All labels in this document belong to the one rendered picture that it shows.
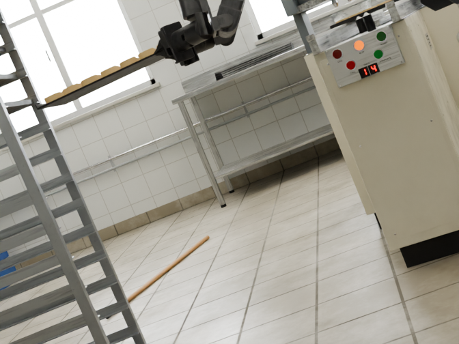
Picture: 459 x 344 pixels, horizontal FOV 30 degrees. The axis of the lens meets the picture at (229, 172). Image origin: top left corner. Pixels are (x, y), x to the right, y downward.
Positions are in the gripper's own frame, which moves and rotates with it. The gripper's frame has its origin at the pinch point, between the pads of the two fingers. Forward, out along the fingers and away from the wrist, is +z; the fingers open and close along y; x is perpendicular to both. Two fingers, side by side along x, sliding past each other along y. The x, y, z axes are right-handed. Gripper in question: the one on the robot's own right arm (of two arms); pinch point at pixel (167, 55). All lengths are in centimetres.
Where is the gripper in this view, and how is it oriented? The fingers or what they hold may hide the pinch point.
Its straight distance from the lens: 271.5
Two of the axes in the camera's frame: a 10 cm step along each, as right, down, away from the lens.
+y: -3.9, -9.1, -1.1
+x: 6.5, -1.9, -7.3
